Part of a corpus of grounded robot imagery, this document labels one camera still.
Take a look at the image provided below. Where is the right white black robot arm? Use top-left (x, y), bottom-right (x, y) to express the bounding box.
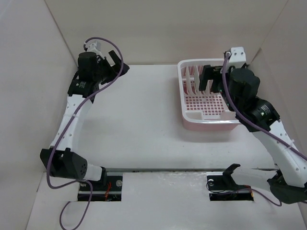
top-left (199, 65), bottom-right (307, 206)

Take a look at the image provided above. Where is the pink white dish rack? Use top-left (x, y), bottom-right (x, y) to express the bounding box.
top-left (177, 58), bottom-right (240, 131)

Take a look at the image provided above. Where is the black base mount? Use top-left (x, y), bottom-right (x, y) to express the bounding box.
top-left (206, 172), bottom-right (254, 201)
top-left (77, 175), bottom-right (123, 202)

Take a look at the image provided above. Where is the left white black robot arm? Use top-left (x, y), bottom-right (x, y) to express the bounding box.
top-left (40, 50), bottom-right (130, 190)

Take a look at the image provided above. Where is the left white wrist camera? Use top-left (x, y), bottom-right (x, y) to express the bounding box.
top-left (85, 41), bottom-right (102, 56)

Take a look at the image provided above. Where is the plate with green red rim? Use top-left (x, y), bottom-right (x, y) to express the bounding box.
top-left (193, 66), bottom-right (200, 95)

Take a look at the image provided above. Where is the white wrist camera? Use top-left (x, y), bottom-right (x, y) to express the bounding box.
top-left (85, 41), bottom-right (102, 56)
top-left (224, 46), bottom-right (247, 69)

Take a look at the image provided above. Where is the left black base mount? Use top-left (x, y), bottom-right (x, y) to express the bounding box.
top-left (77, 175), bottom-right (123, 202)

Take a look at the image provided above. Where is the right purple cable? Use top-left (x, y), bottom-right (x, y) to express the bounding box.
top-left (222, 52), bottom-right (307, 207)

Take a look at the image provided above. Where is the plate with cloud outline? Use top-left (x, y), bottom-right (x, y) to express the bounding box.
top-left (185, 72), bottom-right (192, 95)

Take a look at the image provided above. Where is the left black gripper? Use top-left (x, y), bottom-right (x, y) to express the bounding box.
top-left (94, 51), bottom-right (129, 84)

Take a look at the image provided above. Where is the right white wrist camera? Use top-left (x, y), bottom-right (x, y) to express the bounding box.
top-left (224, 46), bottom-right (247, 69)

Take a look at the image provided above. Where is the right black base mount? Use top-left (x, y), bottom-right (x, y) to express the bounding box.
top-left (206, 172), bottom-right (254, 201)

